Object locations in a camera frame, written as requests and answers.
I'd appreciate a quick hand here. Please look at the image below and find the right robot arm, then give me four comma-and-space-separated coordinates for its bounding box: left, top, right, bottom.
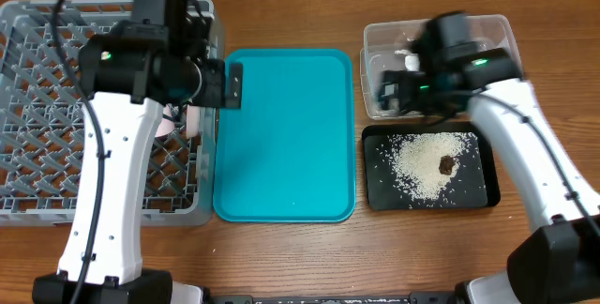
377, 11, 599, 303

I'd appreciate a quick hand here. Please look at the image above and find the brown food piece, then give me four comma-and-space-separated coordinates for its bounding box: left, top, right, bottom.
439, 155, 458, 176

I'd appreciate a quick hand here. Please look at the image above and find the black plastic tray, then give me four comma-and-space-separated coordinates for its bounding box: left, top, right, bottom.
362, 122, 501, 211

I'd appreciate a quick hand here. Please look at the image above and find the pink bowl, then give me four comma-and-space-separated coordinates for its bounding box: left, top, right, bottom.
155, 105, 174, 138

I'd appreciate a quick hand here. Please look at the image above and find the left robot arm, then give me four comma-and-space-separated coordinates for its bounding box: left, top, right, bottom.
32, 0, 243, 303

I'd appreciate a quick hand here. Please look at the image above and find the white napkin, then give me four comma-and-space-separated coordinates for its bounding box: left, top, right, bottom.
394, 49, 420, 71

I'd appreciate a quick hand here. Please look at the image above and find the clear plastic bin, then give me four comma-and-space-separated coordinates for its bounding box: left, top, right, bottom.
360, 14, 521, 120

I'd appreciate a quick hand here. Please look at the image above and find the large white plate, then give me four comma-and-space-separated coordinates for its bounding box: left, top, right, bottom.
186, 105, 201, 139

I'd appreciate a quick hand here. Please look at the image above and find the teal plastic tray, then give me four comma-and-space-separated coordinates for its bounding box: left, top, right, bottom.
213, 49, 356, 223

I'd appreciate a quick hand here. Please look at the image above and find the white rice pile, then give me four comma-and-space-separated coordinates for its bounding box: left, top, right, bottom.
373, 132, 488, 209

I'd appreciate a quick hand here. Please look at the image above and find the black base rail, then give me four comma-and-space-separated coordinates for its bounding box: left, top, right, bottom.
204, 291, 457, 304

